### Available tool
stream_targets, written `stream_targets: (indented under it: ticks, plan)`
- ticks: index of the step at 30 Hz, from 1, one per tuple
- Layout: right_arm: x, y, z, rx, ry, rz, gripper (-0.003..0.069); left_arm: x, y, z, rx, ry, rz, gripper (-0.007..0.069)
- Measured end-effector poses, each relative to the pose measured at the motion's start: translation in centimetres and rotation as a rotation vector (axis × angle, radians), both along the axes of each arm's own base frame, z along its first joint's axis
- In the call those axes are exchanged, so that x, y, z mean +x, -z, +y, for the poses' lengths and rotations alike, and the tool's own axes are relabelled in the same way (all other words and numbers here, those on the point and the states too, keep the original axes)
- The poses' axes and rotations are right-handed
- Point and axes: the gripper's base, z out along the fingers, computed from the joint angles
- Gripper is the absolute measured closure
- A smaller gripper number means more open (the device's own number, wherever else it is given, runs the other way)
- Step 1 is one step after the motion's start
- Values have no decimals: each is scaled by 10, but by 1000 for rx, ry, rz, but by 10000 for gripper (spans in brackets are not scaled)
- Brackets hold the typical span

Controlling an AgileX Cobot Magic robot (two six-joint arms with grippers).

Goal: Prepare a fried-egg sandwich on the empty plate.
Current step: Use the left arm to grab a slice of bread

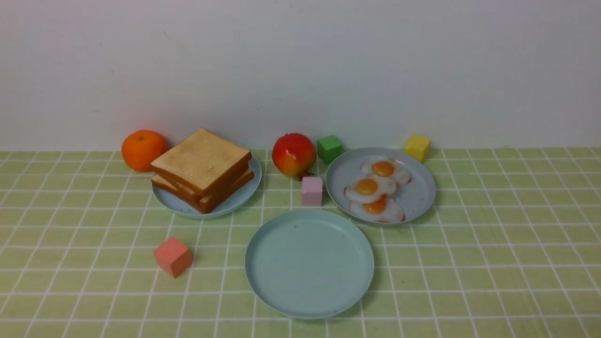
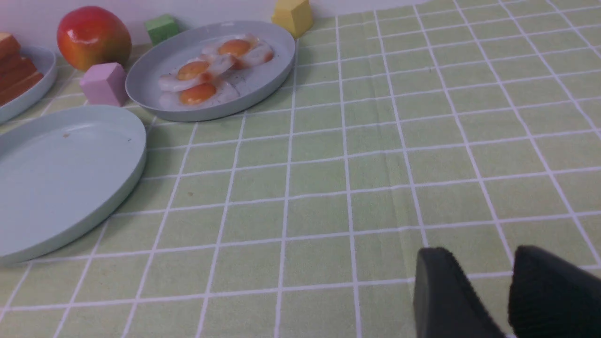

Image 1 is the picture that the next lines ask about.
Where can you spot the fried egg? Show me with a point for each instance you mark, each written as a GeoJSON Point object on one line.
{"type": "Point", "coordinates": [381, 211]}
{"type": "Point", "coordinates": [366, 189]}
{"type": "Point", "coordinates": [387, 167]}

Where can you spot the red yellow apple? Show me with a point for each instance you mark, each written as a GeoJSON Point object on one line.
{"type": "Point", "coordinates": [294, 154]}

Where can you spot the pink cube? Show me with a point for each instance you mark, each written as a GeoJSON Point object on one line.
{"type": "Point", "coordinates": [312, 191]}

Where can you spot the green cube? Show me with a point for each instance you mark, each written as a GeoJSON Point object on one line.
{"type": "Point", "coordinates": [329, 148]}

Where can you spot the light blue bread plate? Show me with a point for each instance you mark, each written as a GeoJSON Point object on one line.
{"type": "Point", "coordinates": [200, 210]}

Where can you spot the teal centre plate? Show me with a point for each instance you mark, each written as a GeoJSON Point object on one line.
{"type": "Point", "coordinates": [309, 264]}

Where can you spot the grey egg plate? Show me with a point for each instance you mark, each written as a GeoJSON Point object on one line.
{"type": "Point", "coordinates": [415, 198]}

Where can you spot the yellow cube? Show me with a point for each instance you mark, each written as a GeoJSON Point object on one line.
{"type": "Point", "coordinates": [418, 147]}

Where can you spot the salmon red cube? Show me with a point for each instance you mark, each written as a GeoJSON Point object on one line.
{"type": "Point", "coordinates": [173, 257]}

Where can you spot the orange fruit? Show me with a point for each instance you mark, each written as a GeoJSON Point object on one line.
{"type": "Point", "coordinates": [141, 148]}

